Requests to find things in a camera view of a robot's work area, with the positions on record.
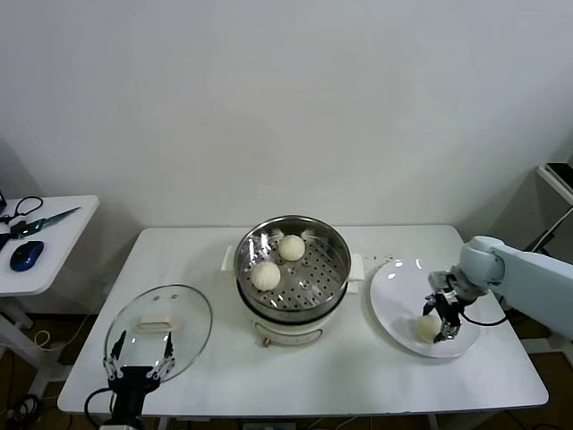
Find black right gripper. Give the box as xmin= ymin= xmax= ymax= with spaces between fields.
xmin=422 ymin=290 xmax=465 ymax=344

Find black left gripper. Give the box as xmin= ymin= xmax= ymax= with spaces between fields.
xmin=102 ymin=330 xmax=176 ymax=418

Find white steamed baozi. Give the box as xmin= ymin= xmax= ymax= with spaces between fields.
xmin=415 ymin=314 xmax=442 ymax=344
xmin=278 ymin=234 xmax=307 ymax=262
xmin=250 ymin=261 xmax=282 ymax=291

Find round glass pot lid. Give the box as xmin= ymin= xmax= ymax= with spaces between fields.
xmin=105 ymin=284 xmax=214 ymax=385

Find perforated stainless steel steamer basket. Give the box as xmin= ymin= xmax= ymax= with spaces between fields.
xmin=221 ymin=215 xmax=366 ymax=317

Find round white plate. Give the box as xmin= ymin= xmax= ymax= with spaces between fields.
xmin=369 ymin=258 xmax=483 ymax=358

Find white side table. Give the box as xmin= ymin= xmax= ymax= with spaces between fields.
xmin=0 ymin=194 xmax=100 ymax=402

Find white electric cooking pot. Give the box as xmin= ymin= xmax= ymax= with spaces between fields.
xmin=236 ymin=279 xmax=359 ymax=349

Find blue black computer mouse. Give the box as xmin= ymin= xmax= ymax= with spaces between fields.
xmin=9 ymin=240 xmax=46 ymax=272

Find white shelf stand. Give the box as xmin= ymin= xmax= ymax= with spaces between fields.
xmin=521 ymin=163 xmax=573 ymax=355

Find flat black device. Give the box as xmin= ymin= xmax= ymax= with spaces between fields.
xmin=545 ymin=162 xmax=573 ymax=194

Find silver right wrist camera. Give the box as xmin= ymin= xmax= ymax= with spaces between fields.
xmin=428 ymin=270 xmax=453 ymax=292

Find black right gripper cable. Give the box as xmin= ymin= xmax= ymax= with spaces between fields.
xmin=460 ymin=308 xmax=509 ymax=327

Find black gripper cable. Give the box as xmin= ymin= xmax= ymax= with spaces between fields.
xmin=84 ymin=388 xmax=118 ymax=422
xmin=460 ymin=308 xmax=509 ymax=327

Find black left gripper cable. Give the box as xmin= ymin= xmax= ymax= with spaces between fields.
xmin=84 ymin=388 xmax=118 ymax=422

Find white floor cable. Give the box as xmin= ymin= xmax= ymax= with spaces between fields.
xmin=33 ymin=313 xmax=90 ymax=353

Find black floor cables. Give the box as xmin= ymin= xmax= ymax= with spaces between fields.
xmin=0 ymin=393 xmax=44 ymax=430

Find green handled long blade tool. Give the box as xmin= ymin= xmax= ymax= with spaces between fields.
xmin=12 ymin=206 xmax=82 ymax=238

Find black looped cable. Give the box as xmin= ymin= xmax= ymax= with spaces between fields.
xmin=0 ymin=195 xmax=45 ymax=225

